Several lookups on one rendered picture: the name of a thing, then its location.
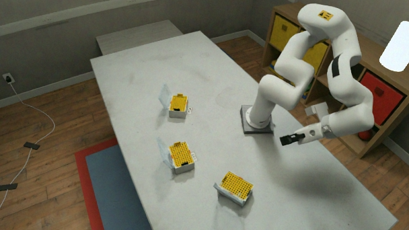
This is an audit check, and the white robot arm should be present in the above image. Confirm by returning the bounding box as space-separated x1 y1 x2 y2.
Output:
246 4 374 139

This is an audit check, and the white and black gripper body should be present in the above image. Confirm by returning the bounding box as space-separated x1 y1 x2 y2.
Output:
294 122 329 145

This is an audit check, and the yellow perforated plate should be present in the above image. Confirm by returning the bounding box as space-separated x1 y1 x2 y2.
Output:
222 172 252 200
170 93 187 112
169 141 194 167

